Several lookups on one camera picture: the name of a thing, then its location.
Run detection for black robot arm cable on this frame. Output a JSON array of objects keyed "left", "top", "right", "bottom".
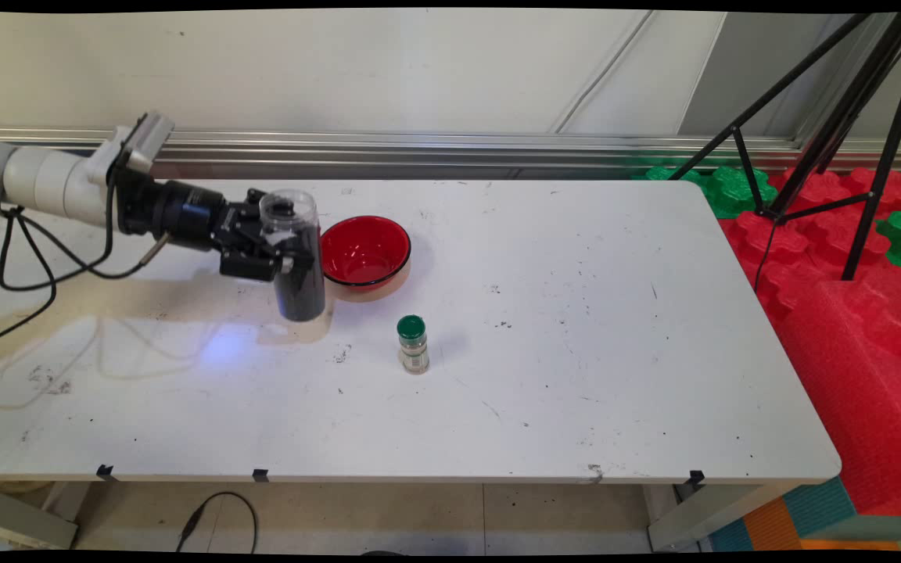
[{"left": 0, "top": 166, "right": 171, "bottom": 350}]

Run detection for blue foam floor tile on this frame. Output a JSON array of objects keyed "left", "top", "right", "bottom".
[{"left": 781, "top": 477, "right": 858, "bottom": 539}]

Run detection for white wall cable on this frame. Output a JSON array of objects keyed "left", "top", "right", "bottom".
[{"left": 555, "top": 11, "right": 656, "bottom": 134}]

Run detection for black floor cable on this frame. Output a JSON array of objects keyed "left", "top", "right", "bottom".
[{"left": 177, "top": 491, "right": 258, "bottom": 554}]

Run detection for spice bottle with green lid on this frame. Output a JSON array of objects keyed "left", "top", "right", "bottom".
[{"left": 397, "top": 314, "right": 431, "bottom": 375}]

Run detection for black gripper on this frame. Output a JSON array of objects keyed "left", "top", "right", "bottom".
[{"left": 114, "top": 168, "right": 300, "bottom": 283}]

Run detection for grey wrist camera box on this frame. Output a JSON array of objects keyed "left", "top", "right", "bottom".
[{"left": 109, "top": 110, "right": 176, "bottom": 175}]

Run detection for grey table leg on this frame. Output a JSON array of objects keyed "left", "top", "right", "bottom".
[
  {"left": 646, "top": 481, "right": 805, "bottom": 553},
  {"left": 0, "top": 483, "right": 81, "bottom": 550}
]

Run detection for aluminium wall rail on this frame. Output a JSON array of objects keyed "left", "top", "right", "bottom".
[{"left": 0, "top": 127, "right": 901, "bottom": 178}]

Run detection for red foam puzzle tiles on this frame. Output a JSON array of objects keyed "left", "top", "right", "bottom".
[{"left": 720, "top": 166, "right": 901, "bottom": 321}]

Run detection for clear jar with black seeds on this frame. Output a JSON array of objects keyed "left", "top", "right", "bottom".
[{"left": 259, "top": 189, "right": 327, "bottom": 323}]

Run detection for orange foam floor tile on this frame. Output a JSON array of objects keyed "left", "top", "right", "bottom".
[{"left": 741, "top": 497, "right": 805, "bottom": 552}]

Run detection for red bowl with black rim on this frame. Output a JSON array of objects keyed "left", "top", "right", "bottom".
[{"left": 319, "top": 215, "right": 412, "bottom": 303}]

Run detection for black tripod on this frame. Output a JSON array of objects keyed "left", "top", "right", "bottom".
[{"left": 666, "top": 12, "right": 901, "bottom": 294}]

